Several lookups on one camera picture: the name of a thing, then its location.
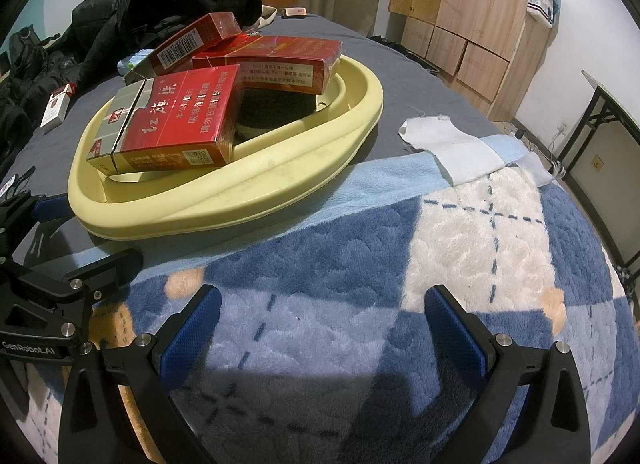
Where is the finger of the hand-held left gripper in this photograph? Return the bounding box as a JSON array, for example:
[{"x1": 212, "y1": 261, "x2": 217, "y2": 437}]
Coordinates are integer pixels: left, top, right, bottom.
[
  {"x1": 10, "y1": 194, "x2": 71, "y2": 265},
  {"x1": 65, "y1": 248, "x2": 143, "y2": 303}
]

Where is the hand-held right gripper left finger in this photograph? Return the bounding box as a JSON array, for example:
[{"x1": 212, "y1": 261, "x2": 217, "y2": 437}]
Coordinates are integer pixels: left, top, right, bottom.
[{"x1": 57, "y1": 285, "x2": 223, "y2": 464}]

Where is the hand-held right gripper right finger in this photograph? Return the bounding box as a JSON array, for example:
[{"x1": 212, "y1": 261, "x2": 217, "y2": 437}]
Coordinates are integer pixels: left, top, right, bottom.
[{"x1": 424, "y1": 285, "x2": 591, "y2": 464}]

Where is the pale yellow plastic tray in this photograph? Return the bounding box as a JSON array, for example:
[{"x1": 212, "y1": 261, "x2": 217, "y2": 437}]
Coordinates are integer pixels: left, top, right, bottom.
[{"x1": 67, "y1": 52, "x2": 385, "y2": 243}]

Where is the red white cigarette carton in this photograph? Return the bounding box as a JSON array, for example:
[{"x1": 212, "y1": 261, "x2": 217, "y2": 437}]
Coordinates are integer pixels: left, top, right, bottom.
[{"x1": 86, "y1": 64, "x2": 246, "y2": 175}]

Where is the dark red cigarette box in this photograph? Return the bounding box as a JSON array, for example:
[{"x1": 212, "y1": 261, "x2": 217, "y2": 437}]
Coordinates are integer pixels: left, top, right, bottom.
[{"x1": 124, "y1": 12, "x2": 243, "y2": 84}]

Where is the glossy red cigarette box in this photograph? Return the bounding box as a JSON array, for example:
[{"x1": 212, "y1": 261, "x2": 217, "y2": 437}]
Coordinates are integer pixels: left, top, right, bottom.
[{"x1": 192, "y1": 35, "x2": 344, "y2": 95}]

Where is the white red cigarette pack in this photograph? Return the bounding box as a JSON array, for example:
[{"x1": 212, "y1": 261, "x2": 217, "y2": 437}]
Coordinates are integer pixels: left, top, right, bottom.
[{"x1": 39, "y1": 84, "x2": 77, "y2": 133}]

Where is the blue white plaid blanket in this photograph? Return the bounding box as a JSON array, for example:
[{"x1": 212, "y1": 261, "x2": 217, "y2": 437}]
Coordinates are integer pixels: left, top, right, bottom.
[{"x1": 15, "y1": 136, "x2": 633, "y2": 464}]

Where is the pale plastic bottle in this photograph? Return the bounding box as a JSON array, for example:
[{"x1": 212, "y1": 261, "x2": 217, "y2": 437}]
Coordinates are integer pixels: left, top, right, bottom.
[{"x1": 116, "y1": 48, "x2": 156, "y2": 77}]

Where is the white cloth piece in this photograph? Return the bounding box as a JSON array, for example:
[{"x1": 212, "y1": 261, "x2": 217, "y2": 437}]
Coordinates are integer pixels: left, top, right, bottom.
[{"x1": 398, "y1": 115, "x2": 506, "y2": 189}]

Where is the black jacket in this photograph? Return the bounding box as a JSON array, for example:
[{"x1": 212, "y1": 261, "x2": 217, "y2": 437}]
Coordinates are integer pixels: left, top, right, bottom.
[{"x1": 0, "y1": 0, "x2": 263, "y2": 165}]

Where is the grey bed sheet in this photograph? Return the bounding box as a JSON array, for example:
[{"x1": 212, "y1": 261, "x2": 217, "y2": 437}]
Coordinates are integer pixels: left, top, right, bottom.
[{"x1": 0, "y1": 11, "x2": 506, "y2": 185}]

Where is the beige cloth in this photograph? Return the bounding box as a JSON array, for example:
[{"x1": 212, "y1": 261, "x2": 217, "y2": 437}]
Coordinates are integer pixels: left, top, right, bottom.
[{"x1": 252, "y1": 4, "x2": 278, "y2": 29}]

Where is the wooden wardrobe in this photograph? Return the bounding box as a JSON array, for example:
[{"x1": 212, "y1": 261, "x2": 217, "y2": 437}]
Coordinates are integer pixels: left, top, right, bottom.
[{"x1": 387, "y1": 0, "x2": 566, "y2": 119}]

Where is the white hanging bag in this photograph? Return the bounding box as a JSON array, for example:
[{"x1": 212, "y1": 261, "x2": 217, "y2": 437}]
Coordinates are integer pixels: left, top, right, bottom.
[{"x1": 525, "y1": 0, "x2": 563, "y2": 29}]

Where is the black frame table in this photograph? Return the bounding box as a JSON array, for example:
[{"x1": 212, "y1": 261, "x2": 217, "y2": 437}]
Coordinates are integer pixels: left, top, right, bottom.
[{"x1": 557, "y1": 68, "x2": 640, "y2": 269}]

